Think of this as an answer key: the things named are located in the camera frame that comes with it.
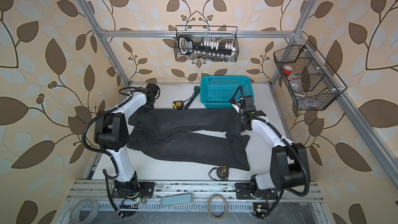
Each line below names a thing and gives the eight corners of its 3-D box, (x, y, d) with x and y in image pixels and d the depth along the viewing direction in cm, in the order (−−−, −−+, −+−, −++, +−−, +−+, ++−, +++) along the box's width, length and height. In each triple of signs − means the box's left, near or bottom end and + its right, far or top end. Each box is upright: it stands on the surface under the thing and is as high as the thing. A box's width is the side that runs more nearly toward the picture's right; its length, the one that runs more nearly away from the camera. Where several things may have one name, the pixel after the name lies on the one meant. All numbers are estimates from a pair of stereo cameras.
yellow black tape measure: (172, 109, 107) (172, 107, 105) (174, 103, 110) (173, 100, 108) (183, 109, 107) (182, 107, 105) (184, 103, 110) (183, 100, 108)
